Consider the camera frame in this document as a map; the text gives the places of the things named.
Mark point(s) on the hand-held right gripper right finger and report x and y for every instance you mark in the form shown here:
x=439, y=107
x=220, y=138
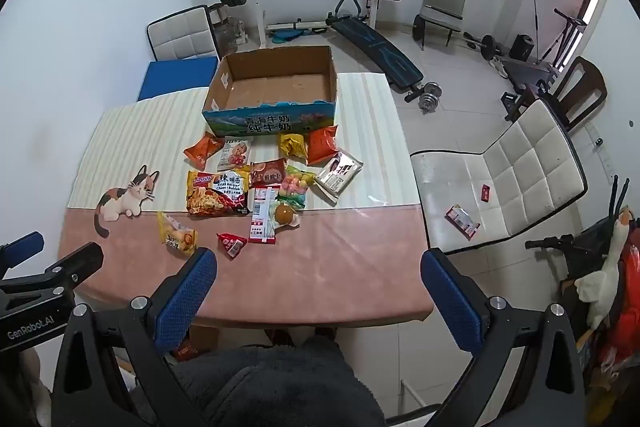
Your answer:
x=452, y=307

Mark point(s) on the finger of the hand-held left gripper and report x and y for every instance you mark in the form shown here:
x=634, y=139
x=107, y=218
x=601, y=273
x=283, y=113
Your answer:
x=75, y=264
x=22, y=244

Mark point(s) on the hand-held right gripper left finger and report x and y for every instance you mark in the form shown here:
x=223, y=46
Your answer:
x=182, y=307

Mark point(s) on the red white snack packet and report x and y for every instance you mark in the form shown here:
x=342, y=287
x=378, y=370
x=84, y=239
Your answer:
x=260, y=222

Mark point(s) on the large instant noodle packet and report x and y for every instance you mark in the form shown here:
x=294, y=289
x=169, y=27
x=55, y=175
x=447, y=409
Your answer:
x=217, y=194

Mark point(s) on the braised egg packet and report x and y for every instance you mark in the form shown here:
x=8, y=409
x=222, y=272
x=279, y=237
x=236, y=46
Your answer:
x=284, y=213

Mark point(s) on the colourful candy ball packet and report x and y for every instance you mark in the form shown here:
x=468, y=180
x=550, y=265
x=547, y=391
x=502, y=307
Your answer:
x=295, y=187

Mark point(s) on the white brown biscuit packet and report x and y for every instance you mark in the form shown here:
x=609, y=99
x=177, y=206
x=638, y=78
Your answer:
x=340, y=174

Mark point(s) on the yellow snack packet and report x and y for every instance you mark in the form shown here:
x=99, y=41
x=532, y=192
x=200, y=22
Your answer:
x=292, y=145

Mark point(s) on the cardboard box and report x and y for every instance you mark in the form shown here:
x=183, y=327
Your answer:
x=280, y=84

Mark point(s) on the small yellow clear-window packet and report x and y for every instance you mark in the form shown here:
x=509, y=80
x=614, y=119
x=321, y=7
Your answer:
x=177, y=234

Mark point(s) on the small red snack packet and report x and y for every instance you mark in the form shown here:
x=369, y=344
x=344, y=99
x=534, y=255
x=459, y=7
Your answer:
x=231, y=244

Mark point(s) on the pink white carton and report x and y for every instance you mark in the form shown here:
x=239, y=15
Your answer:
x=462, y=222

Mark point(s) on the person's dark fleece clothing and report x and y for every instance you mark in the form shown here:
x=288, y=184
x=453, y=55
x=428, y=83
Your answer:
x=280, y=382

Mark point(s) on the striped pink cat tablecloth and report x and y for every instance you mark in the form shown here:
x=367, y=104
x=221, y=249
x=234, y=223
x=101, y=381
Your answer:
x=350, y=227

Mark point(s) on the black scooter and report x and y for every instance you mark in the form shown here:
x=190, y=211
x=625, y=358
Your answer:
x=570, y=243

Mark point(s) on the large white quilted chair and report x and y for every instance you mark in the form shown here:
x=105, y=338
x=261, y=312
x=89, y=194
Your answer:
x=500, y=167

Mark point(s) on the white plush goose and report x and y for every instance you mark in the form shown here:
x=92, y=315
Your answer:
x=602, y=277

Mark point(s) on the orange-red snack packet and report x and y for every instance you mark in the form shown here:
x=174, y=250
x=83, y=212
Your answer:
x=202, y=150

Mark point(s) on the red-brown snack packet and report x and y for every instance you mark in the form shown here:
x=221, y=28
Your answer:
x=267, y=172

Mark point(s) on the red bag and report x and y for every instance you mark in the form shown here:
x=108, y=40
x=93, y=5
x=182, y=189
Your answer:
x=620, y=337

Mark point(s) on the orange snack packet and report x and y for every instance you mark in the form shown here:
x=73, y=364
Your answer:
x=322, y=144

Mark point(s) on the chrome dumbbell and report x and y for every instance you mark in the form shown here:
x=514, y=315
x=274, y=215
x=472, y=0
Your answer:
x=429, y=96

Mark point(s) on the blue cushion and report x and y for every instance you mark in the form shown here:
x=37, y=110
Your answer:
x=175, y=77

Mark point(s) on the black exercise machine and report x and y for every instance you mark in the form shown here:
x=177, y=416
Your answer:
x=530, y=77

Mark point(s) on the dark wooden chair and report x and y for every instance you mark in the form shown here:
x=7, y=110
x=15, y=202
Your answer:
x=585, y=92

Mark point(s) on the short black barbell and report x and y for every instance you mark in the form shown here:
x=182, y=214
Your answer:
x=486, y=46

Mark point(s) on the black speaker box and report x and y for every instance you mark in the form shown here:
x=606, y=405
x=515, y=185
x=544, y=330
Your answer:
x=522, y=47

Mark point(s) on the black blue sit-up bench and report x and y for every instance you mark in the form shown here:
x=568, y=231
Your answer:
x=380, y=47

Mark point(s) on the clear water jug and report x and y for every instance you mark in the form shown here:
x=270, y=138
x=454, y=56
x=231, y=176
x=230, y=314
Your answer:
x=227, y=33

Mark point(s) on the teal exercise accessory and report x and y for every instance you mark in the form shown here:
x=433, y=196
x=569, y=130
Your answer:
x=287, y=36

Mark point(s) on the black metal stand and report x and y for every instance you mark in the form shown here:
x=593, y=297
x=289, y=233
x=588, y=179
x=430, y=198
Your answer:
x=567, y=32

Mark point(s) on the grey folding chair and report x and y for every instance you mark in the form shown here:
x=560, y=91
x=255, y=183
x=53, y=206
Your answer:
x=445, y=2

